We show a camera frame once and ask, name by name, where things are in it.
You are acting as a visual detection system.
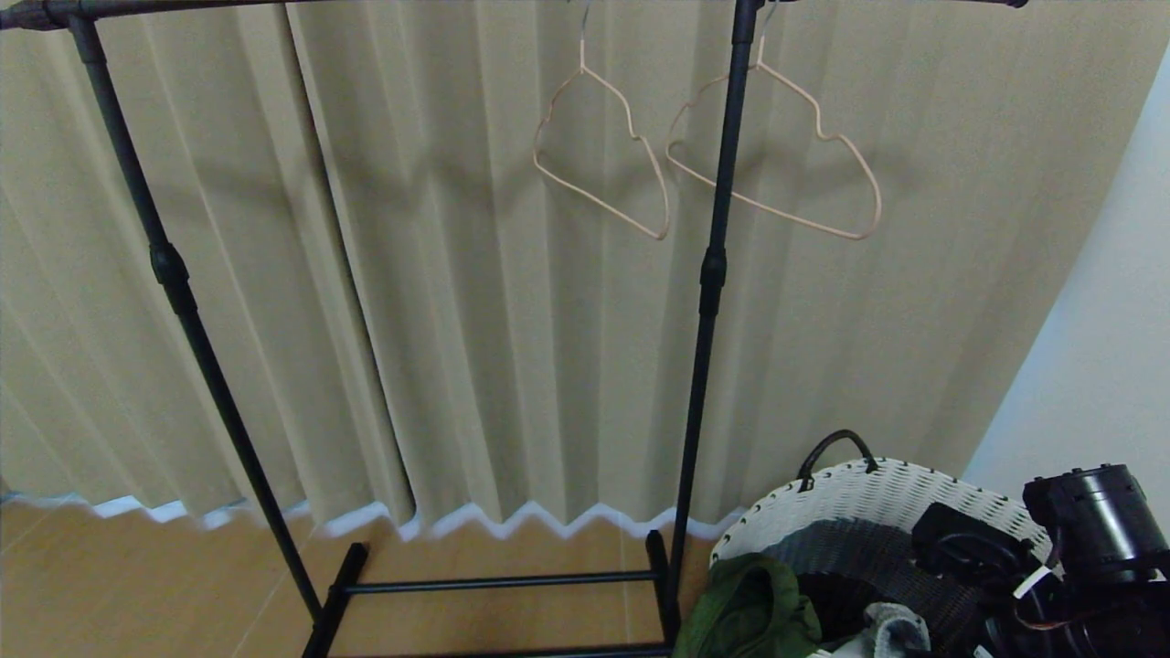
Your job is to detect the pink clothes hanger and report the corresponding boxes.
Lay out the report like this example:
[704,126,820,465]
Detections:
[533,0,671,241]
[665,0,883,241]

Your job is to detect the pale grey shorts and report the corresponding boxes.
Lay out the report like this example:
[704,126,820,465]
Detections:
[818,601,933,658]

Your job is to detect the white laundry basket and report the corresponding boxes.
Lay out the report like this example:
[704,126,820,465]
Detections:
[708,430,1066,658]

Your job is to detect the black clothes rack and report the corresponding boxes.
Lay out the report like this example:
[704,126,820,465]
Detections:
[0,0,1029,658]

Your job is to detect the beige curtain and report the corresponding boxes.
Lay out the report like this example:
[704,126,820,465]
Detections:
[0,0,1170,540]

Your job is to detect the green garment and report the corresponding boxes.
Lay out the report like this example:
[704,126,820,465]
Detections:
[672,553,824,658]

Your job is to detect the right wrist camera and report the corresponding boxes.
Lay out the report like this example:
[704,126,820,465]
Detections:
[911,501,1052,590]

